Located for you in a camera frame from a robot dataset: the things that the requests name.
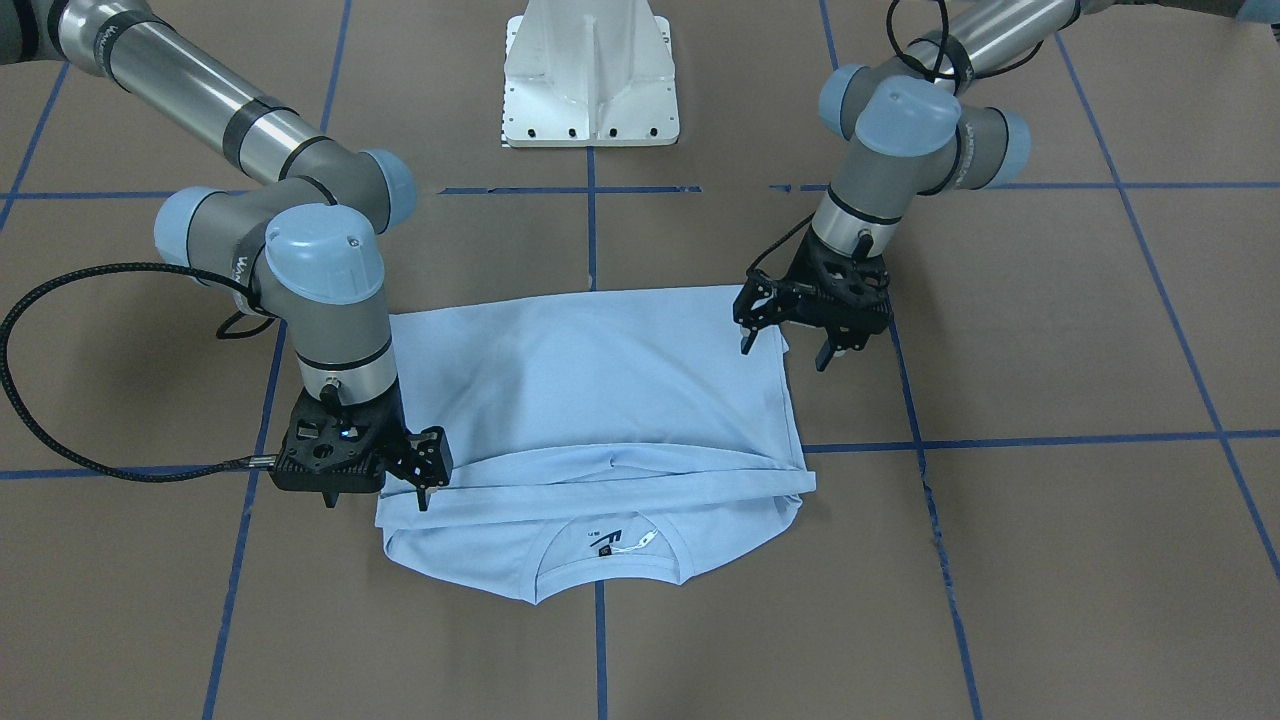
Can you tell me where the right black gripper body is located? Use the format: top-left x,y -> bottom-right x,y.
300,386 -> 411,480

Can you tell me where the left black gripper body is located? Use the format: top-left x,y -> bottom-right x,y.
782,228 -> 890,331

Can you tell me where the light blue t-shirt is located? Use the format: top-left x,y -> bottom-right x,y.
375,286 -> 817,603

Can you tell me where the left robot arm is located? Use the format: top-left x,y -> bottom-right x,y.
732,1 -> 1108,370

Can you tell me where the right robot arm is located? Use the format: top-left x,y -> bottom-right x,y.
3,1 -> 452,510

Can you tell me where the brown paper table cover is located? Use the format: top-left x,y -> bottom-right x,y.
0,0 -> 1280,720

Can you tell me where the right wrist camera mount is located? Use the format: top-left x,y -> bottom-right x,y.
268,389 -> 398,507

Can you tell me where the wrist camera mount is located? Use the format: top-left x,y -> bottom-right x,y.
785,243 -> 893,363
268,389 -> 398,507

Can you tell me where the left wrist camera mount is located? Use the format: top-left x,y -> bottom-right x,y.
785,243 -> 893,363

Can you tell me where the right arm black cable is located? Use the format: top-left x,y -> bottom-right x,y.
0,263 -> 282,486

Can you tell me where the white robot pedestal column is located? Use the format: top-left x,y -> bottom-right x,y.
500,1 -> 681,149

